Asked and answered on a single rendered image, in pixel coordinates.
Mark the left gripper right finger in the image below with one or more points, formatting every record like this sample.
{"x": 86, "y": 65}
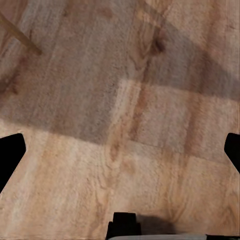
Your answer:
{"x": 232, "y": 149}

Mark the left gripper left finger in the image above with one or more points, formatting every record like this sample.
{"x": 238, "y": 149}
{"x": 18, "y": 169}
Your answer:
{"x": 12, "y": 149}

